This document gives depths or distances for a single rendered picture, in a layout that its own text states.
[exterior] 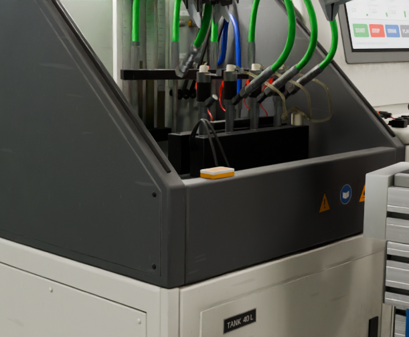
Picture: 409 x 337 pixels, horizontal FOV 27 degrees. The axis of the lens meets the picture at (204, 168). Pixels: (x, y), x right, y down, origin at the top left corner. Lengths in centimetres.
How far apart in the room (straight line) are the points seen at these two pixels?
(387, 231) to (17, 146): 71
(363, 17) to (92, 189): 99
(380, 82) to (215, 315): 96
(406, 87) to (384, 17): 19
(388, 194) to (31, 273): 71
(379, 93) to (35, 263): 101
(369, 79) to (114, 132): 94
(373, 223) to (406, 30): 119
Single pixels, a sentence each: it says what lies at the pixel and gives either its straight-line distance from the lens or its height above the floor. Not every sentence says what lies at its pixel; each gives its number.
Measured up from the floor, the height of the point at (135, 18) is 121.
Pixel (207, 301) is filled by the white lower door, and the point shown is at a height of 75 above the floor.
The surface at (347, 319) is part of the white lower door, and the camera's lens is 172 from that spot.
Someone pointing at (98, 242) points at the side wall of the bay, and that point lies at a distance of 140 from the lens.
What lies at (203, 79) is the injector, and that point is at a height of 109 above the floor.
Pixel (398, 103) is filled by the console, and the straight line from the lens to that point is 222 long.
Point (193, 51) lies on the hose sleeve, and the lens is 151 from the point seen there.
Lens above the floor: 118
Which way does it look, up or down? 9 degrees down
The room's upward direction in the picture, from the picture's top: 1 degrees clockwise
